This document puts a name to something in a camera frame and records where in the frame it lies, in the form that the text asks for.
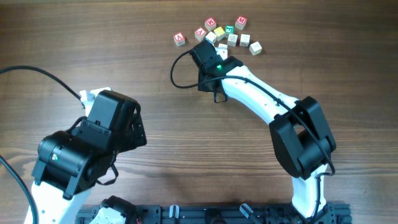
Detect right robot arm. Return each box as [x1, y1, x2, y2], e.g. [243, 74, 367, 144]
[188, 41, 336, 222]

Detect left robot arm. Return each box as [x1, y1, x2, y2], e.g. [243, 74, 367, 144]
[25, 87, 147, 223]

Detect blue number 2 block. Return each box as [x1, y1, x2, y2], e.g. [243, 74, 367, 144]
[205, 31, 217, 44]

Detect red letter block near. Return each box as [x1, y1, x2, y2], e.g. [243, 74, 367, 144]
[195, 27, 207, 42]

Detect yellow top block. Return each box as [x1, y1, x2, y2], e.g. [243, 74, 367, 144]
[213, 27, 226, 41]

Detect red letter A block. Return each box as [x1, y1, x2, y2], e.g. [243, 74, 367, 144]
[174, 32, 185, 47]

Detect red letter M block left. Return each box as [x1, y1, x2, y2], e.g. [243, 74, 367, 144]
[204, 17, 217, 31]

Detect red letter m block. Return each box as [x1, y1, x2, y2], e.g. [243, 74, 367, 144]
[235, 16, 248, 30]
[204, 17, 217, 31]

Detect plain picture block blue edge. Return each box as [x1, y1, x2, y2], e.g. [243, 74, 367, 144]
[227, 34, 238, 47]

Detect green top picture block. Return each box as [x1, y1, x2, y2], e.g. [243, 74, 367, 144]
[224, 26, 234, 38]

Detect plain picture block red edge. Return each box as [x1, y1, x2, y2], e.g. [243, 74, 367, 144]
[239, 34, 250, 47]

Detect red letter M block right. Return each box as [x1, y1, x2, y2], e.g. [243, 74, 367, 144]
[235, 16, 248, 30]

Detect plain globe picture block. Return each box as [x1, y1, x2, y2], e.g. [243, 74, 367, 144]
[249, 42, 262, 55]

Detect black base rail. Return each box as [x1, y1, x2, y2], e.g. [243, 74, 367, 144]
[74, 202, 353, 224]

